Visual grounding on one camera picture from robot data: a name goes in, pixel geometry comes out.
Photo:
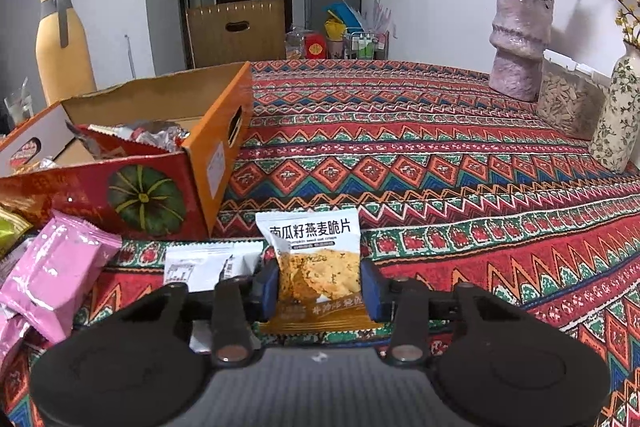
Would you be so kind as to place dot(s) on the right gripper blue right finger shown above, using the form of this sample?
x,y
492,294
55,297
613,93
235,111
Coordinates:
x,y
376,292

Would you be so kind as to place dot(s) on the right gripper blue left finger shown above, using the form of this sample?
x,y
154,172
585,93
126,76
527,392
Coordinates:
x,y
264,293

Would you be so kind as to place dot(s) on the orange oat crisp packet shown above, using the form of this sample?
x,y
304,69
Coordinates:
x,y
318,253

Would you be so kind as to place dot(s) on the white snack packet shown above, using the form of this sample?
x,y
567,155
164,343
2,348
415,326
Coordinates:
x,y
218,277

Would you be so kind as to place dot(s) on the patterned red tablecloth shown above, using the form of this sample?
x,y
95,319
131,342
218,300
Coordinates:
x,y
453,183

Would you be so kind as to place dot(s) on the orange cardboard box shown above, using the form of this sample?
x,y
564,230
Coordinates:
x,y
54,162

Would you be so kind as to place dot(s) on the red white snack bag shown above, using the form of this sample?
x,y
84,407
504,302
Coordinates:
x,y
142,138

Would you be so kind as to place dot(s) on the pink snack packet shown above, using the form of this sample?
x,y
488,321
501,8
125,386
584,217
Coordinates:
x,y
48,284

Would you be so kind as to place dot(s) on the red gift box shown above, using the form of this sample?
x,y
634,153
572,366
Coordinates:
x,y
315,46

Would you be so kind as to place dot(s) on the wooden chair back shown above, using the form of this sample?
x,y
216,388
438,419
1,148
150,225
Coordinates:
x,y
236,32

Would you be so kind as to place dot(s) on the floral ceramic vase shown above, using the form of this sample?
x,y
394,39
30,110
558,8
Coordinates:
x,y
617,128

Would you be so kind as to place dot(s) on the yellow thermos jug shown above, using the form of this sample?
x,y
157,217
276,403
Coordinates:
x,y
62,53

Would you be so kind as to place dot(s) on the drinking glass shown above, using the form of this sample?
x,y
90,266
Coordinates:
x,y
19,104

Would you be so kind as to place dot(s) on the pink textured vase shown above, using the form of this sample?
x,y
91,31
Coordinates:
x,y
520,33

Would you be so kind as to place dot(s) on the wire storage cart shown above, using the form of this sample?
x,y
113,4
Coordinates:
x,y
366,45

